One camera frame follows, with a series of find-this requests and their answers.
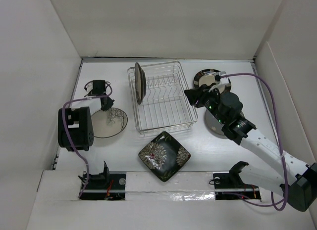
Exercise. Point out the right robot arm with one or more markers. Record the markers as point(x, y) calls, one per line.
point(294, 179)

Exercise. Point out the grey plate with deer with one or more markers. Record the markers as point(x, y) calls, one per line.
point(213, 125)

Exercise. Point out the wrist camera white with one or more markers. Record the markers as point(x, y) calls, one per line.
point(95, 87)
point(219, 75)

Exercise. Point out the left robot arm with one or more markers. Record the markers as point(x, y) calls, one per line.
point(75, 128)

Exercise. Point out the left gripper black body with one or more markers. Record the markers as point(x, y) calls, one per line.
point(109, 104)

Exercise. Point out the wire dish rack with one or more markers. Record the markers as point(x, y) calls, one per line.
point(164, 106)

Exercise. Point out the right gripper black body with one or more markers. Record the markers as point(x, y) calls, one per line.
point(211, 101)

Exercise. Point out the black rimmed checkered plate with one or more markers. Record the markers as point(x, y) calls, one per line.
point(207, 77)

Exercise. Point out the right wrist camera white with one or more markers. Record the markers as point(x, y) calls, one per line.
point(219, 75)

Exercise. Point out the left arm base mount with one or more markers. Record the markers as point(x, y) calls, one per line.
point(106, 185)

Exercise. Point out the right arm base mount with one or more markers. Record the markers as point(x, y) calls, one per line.
point(229, 186)

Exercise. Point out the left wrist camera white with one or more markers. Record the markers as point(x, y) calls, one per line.
point(95, 87)

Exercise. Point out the cream plate with tree drawing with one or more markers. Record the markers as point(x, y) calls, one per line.
point(109, 123)

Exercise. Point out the beige plate with brown rim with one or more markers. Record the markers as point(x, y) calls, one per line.
point(140, 83)

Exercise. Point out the black square floral plate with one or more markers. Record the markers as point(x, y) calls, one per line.
point(164, 156)

